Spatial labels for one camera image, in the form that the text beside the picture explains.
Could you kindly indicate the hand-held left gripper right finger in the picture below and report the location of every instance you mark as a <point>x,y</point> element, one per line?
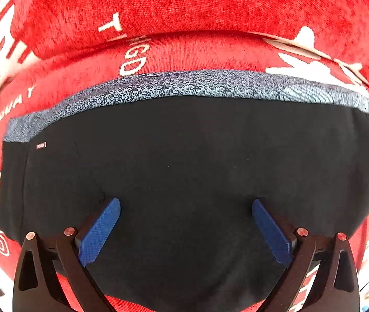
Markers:
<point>272,230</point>

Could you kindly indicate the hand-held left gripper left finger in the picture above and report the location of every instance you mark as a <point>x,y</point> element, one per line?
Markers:
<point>101,230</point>

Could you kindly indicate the black pants with grey waistband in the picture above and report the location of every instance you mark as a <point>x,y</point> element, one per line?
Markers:
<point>184,152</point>

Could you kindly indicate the red printed blanket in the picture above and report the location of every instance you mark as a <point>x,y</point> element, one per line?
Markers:
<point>184,6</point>

